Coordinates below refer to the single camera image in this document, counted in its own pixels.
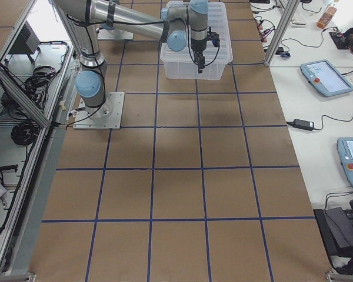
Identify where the black laptop stand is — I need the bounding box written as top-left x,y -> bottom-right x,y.
314,207 -> 353,258

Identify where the aluminium frame post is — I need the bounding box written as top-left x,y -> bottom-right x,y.
264,0 -> 299,67

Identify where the clear plastic storage box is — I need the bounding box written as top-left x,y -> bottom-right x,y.
164,61 -> 225,80

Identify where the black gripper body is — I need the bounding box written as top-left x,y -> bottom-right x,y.
191,38 -> 208,53

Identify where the clear plastic box lid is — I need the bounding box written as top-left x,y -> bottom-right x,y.
160,2 -> 232,65

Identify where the orange snack bag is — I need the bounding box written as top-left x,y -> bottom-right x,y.
316,5 -> 337,29

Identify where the grey control box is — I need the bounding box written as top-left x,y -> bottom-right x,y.
8,21 -> 41,62

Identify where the far blue teach pendant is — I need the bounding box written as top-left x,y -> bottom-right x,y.
300,59 -> 353,97

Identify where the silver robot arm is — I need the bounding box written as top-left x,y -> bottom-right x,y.
53,1 -> 219,120

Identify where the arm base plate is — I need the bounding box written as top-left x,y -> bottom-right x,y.
73,92 -> 125,130
98,28 -> 134,41

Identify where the coiled black cable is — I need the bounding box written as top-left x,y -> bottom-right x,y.
11,122 -> 37,146

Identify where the black power adapter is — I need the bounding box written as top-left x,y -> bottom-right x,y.
287,119 -> 315,131

